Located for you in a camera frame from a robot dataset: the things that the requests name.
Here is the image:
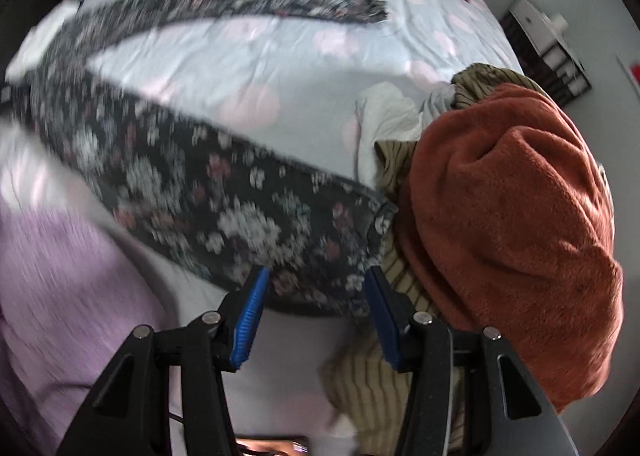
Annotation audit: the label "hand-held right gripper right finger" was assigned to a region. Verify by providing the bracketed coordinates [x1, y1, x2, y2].
[364, 265, 576, 456]

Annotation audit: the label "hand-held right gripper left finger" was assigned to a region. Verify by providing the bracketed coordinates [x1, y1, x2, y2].
[56, 266, 271, 456]

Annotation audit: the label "dark floral pants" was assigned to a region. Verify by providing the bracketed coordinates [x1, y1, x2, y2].
[0, 0, 400, 319]

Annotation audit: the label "olive striped garment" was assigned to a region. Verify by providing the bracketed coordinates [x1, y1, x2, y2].
[320, 63, 538, 456]

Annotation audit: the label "rust orange fleece garment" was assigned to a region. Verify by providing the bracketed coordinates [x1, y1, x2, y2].
[397, 83, 626, 412]

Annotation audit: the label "purple fleece robe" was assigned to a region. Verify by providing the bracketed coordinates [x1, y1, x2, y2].
[0, 206, 168, 437]

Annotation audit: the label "crumpled white garment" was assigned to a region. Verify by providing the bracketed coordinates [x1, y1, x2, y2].
[355, 83, 458, 187]

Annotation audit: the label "grey pink-dotted bed sheet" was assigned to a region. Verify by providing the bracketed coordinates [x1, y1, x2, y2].
[0, 0, 526, 456]

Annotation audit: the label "white black bedside table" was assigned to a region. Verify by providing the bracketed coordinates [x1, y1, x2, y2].
[500, 0, 593, 104]

